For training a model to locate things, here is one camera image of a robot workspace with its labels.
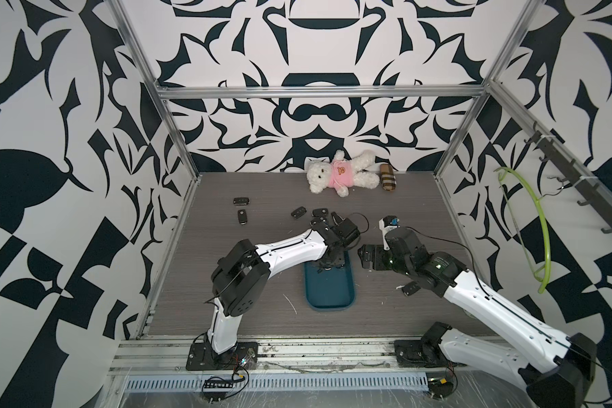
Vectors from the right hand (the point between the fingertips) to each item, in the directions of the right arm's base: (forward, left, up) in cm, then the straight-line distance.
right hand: (370, 248), depth 78 cm
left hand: (+3, +10, -11) cm, 15 cm away
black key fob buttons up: (+30, +47, -14) cm, 57 cm away
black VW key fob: (+23, +45, -15) cm, 53 cm away
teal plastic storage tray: (-7, +12, -17) cm, 21 cm away
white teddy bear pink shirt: (+41, +4, -9) cm, 42 cm away
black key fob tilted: (+24, +23, -15) cm, 37 cm away
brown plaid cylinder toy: (+42, -17, -14) cm, 48 cm away
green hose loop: (-9, -42, +3) cm, 43 cm away
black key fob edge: (+24, +14, -15) cm, 32 cm away
